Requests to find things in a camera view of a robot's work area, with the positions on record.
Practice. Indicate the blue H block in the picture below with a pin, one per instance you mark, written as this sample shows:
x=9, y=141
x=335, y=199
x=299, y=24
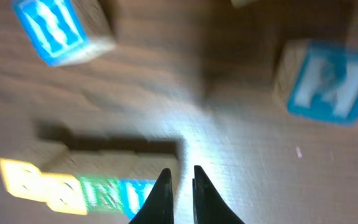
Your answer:
x=65, y=32

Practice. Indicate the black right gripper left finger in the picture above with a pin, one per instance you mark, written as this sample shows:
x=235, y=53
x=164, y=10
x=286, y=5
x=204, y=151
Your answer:
x=158, y=207

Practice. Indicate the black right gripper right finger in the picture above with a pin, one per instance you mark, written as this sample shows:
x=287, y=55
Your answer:
x=208, y=205

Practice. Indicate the yellow O block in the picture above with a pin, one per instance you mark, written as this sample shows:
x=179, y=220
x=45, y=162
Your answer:
x=63, y=191

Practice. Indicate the yellow C block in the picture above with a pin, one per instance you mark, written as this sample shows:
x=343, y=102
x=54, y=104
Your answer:
x=21, y=168

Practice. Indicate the blue 2 block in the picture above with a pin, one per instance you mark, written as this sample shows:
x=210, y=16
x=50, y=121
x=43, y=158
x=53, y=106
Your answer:
x=318, y=80

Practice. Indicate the blue L block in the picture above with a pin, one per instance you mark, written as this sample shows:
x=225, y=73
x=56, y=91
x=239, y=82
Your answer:
x=136, y=188

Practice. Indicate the green R block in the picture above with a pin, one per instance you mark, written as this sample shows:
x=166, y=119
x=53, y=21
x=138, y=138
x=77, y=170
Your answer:
x=100, y=177

